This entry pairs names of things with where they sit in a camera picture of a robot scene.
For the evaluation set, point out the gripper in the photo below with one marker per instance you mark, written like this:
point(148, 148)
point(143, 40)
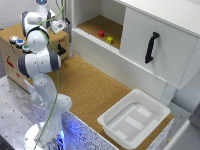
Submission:
point(58, 25)

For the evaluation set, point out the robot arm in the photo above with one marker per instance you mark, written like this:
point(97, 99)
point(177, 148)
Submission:
point(39, 65)

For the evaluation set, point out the yellow block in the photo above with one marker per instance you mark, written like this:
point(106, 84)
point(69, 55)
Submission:
point(109, 40)

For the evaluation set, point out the wooden drawer box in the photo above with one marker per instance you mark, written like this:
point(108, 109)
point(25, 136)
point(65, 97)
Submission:
point(10, 56)

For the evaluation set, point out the green button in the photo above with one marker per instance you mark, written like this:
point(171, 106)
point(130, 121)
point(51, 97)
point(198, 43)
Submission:
point(26, 48)

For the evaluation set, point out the blue button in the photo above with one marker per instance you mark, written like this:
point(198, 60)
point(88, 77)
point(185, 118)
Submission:
point(20, 42)

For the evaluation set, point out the red button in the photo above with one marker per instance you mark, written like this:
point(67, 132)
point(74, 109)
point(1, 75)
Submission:
point(13, 38)

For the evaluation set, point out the white cabinet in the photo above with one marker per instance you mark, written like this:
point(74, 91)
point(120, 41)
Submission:
point(100, 56)

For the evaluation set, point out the white sliding door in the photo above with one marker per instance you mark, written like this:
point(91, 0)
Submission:
point(173, 50)

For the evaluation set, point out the white plastic box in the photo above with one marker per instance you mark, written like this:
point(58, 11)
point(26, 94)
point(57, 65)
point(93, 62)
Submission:
point(133, 121)

